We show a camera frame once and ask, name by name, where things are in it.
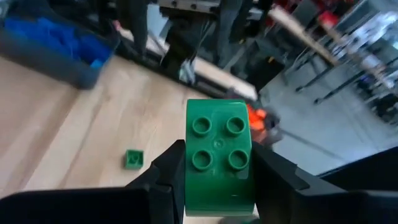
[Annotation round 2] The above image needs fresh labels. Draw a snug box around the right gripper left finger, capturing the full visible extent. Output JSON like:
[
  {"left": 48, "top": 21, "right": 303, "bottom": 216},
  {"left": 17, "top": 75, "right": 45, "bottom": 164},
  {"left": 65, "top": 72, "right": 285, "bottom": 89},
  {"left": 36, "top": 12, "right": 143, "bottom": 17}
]
[{"left": 125, "top": 139, "right": 187, "bottom": 224}]

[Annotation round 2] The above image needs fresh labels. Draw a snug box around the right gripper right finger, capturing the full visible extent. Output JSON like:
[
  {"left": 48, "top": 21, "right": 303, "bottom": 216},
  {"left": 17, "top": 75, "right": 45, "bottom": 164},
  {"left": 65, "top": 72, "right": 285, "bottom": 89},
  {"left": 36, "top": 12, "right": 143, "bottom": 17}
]
[{"left": 251, "top": 140, "right": 346, "bottom": 224}]

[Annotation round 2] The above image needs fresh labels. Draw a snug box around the green 2x2 toy brick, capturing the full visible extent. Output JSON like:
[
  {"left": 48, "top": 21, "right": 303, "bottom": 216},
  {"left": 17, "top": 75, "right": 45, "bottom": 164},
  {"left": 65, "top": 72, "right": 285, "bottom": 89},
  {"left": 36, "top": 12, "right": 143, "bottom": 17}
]
[{"left": 124, "top": 149, "right": 145, "bottom": 170}]

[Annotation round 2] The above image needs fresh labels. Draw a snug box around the green 2x4 toy brick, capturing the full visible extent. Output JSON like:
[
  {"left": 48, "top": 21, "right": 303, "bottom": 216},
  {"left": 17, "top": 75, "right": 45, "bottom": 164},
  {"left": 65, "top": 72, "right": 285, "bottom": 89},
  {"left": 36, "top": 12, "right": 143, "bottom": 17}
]
[{"left": 184, "top": 98, "right": 256, "bottom": 217}]

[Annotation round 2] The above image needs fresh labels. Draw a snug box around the orange 2x4 toy brick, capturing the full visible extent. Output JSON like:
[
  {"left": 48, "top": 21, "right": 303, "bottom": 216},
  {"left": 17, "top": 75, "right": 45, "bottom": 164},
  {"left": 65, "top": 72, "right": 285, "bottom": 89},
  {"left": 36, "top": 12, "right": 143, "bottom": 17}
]
[{"left": 246, "top": 104, "right": 269, "bottom": 133}]

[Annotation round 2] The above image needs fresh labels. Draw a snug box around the blue 2x4 toy brick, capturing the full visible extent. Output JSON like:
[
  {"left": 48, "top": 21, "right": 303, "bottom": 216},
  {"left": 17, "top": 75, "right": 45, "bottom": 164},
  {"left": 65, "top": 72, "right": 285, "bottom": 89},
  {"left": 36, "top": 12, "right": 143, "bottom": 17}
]
[
  {"left": 71, "top": 34, "right": 113, "bottom": 68},
  {"left": 4, "top": 17, "right": 63, "bottom": 47}
]

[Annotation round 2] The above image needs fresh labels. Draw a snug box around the person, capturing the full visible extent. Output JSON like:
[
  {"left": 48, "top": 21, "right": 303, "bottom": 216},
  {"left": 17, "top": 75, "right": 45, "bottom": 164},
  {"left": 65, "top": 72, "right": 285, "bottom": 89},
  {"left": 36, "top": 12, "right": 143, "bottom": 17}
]
[{"left": 216, "top": 0, "right": 251, "bottom": 68}]

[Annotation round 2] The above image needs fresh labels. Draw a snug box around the wooden workbench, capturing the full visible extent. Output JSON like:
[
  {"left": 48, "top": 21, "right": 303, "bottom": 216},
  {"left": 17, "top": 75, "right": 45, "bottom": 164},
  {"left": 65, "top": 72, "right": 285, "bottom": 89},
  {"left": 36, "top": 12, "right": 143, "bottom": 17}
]
[{"left": 267, "top": 5, "right": 340, "bottom": 67}]

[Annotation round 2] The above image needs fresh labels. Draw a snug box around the red equipment box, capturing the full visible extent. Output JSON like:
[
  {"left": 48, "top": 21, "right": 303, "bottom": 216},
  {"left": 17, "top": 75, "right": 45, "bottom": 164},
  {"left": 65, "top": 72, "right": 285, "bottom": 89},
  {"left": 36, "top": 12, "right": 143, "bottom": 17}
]
[{"left": 317, "top": 10, "right": 340, "bottom": 29}]

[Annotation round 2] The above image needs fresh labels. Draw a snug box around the black aluminium table frame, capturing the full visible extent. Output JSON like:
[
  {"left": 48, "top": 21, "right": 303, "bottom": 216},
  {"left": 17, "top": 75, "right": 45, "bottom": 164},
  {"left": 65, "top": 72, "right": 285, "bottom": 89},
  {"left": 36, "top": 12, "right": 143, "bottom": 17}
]
[{"left": 114, "top": 37, "right": 259, "bottom": 101}]

